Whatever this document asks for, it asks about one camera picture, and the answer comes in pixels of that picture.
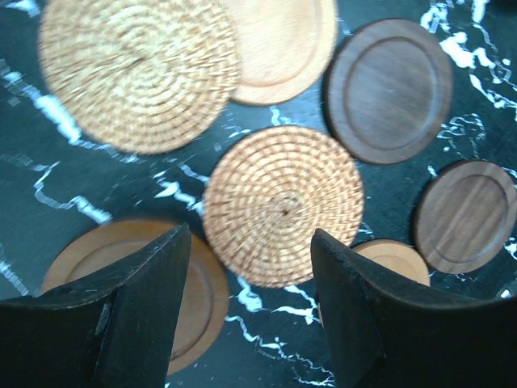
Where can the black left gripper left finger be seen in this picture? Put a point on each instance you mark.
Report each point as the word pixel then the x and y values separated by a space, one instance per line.
pixel 112 328

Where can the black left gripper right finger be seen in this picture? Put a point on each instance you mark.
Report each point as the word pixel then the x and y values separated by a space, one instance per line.
pixel 385 330

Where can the orange wooden coaster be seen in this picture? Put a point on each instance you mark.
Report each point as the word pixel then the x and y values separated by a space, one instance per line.
pixel 284 46
pixel 396 256

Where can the woven rattan coaster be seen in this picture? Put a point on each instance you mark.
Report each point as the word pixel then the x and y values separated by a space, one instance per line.
pixel 145 77
pixel 270 192

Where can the dark walnut coaster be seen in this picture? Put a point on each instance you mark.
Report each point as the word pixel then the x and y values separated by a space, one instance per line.
pixel 388 91
pixel 464 216

